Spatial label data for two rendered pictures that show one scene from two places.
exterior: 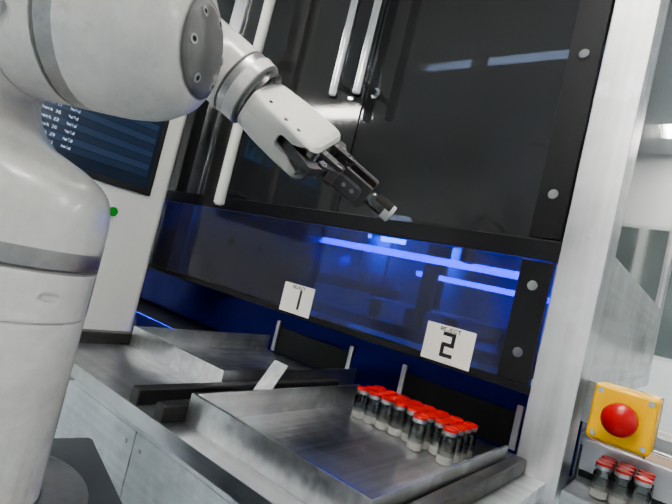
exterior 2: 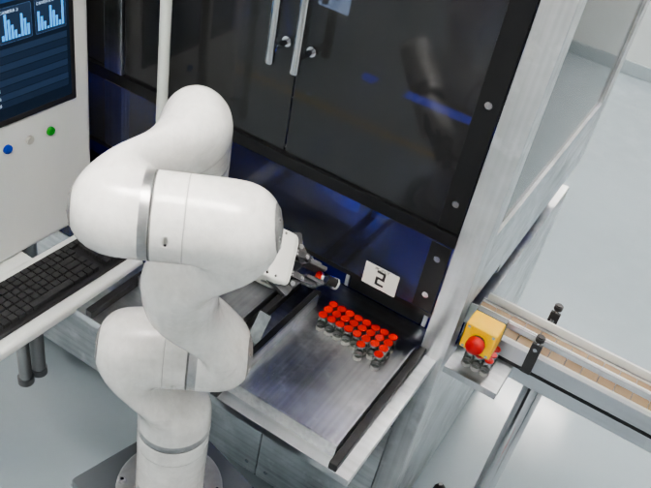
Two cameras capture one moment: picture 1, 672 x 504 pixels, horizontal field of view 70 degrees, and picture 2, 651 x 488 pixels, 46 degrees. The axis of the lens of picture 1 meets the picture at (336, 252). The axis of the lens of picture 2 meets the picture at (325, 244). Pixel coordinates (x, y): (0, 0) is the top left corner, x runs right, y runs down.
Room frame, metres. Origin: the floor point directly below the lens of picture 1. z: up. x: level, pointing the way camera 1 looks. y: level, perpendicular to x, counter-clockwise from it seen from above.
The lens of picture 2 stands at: (-0.47, 0.26, 2.09)
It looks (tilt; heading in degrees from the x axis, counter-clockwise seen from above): 37 degrees down; 345
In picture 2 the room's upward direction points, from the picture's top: 12 degrees clockwise
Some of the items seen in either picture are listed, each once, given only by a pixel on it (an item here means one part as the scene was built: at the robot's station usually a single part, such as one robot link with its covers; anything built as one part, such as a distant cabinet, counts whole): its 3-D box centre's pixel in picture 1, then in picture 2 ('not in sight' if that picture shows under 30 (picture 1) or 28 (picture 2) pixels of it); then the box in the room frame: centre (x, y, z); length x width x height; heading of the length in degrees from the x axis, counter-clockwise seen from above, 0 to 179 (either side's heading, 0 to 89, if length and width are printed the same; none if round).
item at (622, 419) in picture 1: (619, 419); (476, 344); (0.61, -0.39, 0.99); 0.04 x 0.04 x 0.04; 51
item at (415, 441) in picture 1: (417, 432); (358, 350); (0.66, -0.16, 0.90); 0.02 x 0.02 x 0.05
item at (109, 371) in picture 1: (283, 406); (268, 329); (0.76, 0.02, 0.87); 0.70 x 0.48 x 0.02; 51
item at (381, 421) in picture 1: (404, 421); (351, 338); (0.70, -0.15, 0.90); 0.18 x 0.02 x 0.05; 51
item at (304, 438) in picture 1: (359, 435); (325, 368); (0.62, -0.08, 0.90); 0.34 x 0.26 x 0.04; 141
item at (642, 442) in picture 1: (624, 416); (483, 333); (0.64, -0.42, 0.99); 0.08 x 0.07 x 0.07; 141
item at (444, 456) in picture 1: (447, 445); (376, 360); (0.64, -0.20, 0.90); 0.02 x 0.02 x 0.05
